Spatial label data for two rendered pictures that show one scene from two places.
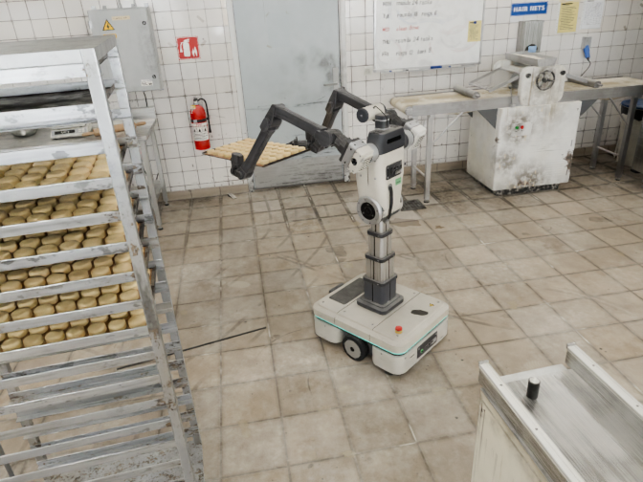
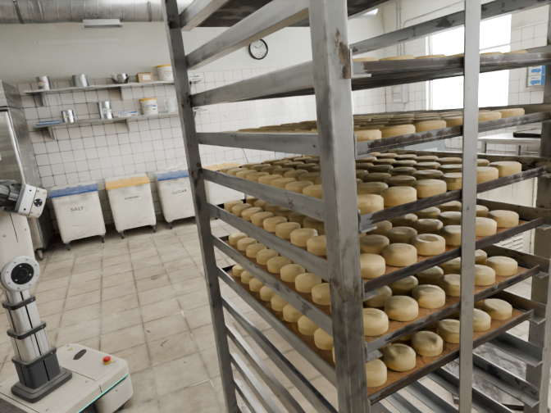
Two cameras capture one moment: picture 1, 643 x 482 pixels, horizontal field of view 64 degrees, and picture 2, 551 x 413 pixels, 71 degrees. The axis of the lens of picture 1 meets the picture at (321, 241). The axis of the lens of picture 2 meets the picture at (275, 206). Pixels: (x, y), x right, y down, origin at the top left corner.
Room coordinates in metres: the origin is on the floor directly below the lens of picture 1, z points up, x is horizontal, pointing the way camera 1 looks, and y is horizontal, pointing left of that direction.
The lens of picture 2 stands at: (1.70, 1.61, 1.46)
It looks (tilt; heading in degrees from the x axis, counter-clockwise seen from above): 14 degrees down; 257
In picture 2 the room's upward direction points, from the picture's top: 6 degrees counter-clockwise
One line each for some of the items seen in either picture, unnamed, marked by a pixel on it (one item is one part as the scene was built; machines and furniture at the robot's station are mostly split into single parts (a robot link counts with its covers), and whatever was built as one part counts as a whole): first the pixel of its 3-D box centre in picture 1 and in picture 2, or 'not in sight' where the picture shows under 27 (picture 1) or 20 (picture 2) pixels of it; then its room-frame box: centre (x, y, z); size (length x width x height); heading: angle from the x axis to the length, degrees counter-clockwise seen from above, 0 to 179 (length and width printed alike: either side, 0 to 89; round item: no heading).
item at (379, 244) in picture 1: (380, 261); (29, 337); (2.52, -0.32, 0.53); 0.11 x 0.11 x 0.40; 46
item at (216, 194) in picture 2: not in sight; (222, 188); (1.12, -4.15, 0.38); 0.64 x 0.54 x 0.77; 96
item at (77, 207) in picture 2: not in sight; (79, 214); (3.05, -3.86, 0.38); 0.64 x 0.54 x 0.77; 101
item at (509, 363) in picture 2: not in sight; (484, 365); (0.28, 0.10, 0.01); 0.60 x 0.40 x 0.03; 60
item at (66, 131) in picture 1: (71, 128); not in sight; (4.53, 2.13, 0.92); 0.32 x 0.30 x 0.09; 15
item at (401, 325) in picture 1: (378, 304); (42, 389); (2.53, -0.31, 0.24); 0.68 x 0.53 x 0.41; 46
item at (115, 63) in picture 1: (163, 280); (215, 297); (1.66, 0.60, 0.97); 0.03 x 0.03 x 1.70; 13
